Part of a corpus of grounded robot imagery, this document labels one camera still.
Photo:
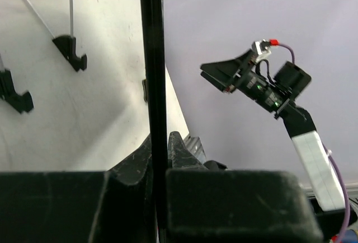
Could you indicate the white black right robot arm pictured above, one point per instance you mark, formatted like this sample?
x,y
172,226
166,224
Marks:
x,y
302,131

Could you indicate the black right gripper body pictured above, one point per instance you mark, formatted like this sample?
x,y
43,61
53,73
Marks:
x,y
255,82

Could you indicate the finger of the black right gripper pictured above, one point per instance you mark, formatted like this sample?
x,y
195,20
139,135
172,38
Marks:
x,y
221,82
230,67

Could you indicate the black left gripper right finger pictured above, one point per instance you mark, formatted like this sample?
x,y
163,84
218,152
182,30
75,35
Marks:
x,y
206,205

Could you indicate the aluminium table frame rail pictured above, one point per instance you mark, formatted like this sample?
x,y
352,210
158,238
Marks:
x,y
194,145

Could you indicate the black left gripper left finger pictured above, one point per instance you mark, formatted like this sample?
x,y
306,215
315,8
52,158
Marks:
x,y
91,206

